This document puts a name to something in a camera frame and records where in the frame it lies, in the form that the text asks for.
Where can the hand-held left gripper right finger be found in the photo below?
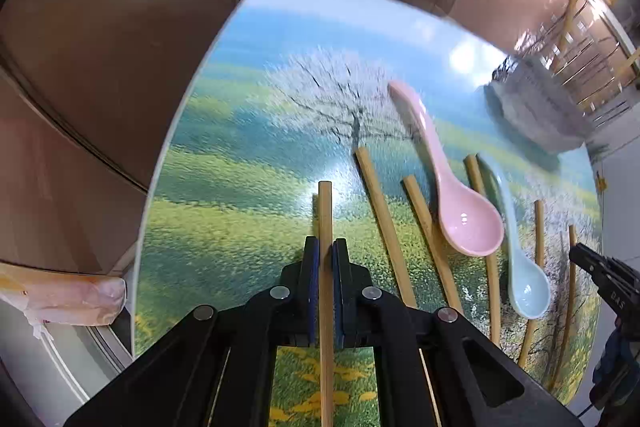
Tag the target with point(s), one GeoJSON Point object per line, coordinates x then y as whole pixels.
{"type": "Point", "coordinates": [341, 277]}

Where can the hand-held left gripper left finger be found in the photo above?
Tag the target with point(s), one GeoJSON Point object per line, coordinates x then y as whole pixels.
{"type": "Point", "coordinates": [312, 277]}

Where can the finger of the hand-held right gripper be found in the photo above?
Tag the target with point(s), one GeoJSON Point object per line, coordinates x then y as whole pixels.
{"type": "Point", "coordinates": [612, 287]}
{"type": "Point", "coordinates": [615, 362]}

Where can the light blue ceramic spoon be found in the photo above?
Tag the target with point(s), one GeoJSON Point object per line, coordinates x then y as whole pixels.
{"type": "Point", "coordinates": [525, 287]}

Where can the pink ceramic spoon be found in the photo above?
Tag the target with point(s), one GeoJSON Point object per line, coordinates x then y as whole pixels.
{"type": "Point", "coordinates": [462, 217]}

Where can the grey printed cloth bag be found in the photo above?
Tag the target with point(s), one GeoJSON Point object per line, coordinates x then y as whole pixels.
{"type": "Point", "coordinates": [535, 107]}

